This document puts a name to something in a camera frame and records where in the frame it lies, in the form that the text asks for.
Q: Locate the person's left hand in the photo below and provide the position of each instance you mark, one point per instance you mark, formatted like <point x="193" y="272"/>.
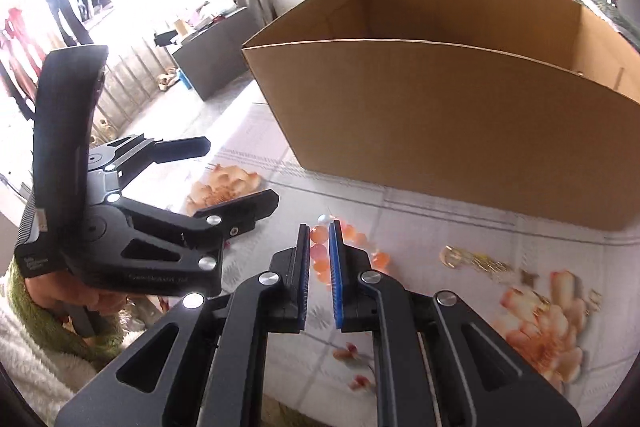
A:
<point x="55" y="297"/>

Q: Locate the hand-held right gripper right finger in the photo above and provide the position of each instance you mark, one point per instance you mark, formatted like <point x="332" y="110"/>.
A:
<point x="336" y="279"/>

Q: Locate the beige slippers pair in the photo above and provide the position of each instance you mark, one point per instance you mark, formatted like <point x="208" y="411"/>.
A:
<point x="167" y="81"/>

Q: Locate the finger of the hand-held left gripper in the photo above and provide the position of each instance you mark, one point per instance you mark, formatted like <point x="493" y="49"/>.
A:
<point x="180" y="148"/>
<point x="240" y="212"/>

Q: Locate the small black device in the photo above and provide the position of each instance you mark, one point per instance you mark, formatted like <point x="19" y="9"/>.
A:
<point x="165" y="40"/>

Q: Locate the dark grey cabinet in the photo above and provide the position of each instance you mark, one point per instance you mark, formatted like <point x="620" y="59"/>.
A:
<point x="215" y="57"/>

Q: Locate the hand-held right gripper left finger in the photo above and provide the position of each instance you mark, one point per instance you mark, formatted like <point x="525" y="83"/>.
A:
<point x="302" y="279"/>

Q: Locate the brown cardboard box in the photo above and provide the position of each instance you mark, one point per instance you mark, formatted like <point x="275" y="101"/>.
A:
<point x="425" y="132"/>

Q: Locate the red hanging clothes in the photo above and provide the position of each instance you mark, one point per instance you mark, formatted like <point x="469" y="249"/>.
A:
<point x="20" y="52"/>

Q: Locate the grey green lace cloth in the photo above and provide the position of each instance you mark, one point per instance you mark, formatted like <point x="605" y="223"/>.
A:
<point x="610" y="17"/>

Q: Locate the dark hanging clothes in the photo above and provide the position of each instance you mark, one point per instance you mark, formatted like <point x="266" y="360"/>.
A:
<point x="75" y="2"/>

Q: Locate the person's left forearm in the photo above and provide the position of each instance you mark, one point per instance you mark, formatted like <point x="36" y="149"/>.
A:
<point x="30" y="357"/>

